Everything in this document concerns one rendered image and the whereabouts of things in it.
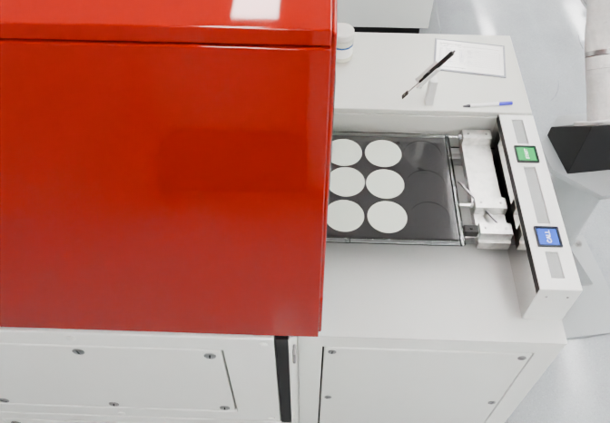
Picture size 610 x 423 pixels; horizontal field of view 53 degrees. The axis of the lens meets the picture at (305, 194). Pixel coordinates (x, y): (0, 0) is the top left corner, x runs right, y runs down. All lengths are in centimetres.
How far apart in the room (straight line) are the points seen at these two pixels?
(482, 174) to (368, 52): 51
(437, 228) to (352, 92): 47
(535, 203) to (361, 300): 48
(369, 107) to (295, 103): 113
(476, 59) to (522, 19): 199
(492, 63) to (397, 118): 36
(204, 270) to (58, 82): 35
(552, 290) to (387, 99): 68
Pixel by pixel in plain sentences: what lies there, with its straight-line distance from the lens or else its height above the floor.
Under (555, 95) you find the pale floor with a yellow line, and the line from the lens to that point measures 343.
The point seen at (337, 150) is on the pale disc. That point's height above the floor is 90.
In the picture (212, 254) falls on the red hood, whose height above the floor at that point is 146.
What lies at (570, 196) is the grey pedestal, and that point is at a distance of 201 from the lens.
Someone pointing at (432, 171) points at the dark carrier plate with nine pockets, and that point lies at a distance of 167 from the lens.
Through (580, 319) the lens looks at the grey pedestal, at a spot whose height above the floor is 1.
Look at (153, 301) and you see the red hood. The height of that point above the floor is 133.
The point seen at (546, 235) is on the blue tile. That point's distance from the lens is 153.
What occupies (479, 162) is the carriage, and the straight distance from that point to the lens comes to 175.
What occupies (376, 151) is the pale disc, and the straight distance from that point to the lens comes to 169.
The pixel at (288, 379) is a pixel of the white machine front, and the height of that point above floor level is 105.
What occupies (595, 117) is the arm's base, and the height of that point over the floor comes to 97.
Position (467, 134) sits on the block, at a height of 91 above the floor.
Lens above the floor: 214
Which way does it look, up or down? 51 degrees down
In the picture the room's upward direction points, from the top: straight up
